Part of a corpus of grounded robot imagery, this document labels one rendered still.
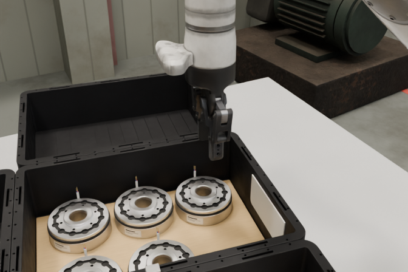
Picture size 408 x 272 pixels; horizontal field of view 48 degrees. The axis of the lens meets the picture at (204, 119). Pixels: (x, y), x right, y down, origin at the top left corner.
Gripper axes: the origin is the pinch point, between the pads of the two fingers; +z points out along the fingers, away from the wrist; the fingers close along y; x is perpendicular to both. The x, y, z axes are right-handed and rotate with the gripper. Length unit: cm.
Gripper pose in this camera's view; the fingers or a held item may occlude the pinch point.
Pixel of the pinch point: (210, 141)
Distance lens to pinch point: 74.6
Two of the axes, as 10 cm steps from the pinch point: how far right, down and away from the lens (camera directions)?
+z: 0.1, 8.7, 4.9
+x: -9.6, 1.5, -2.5
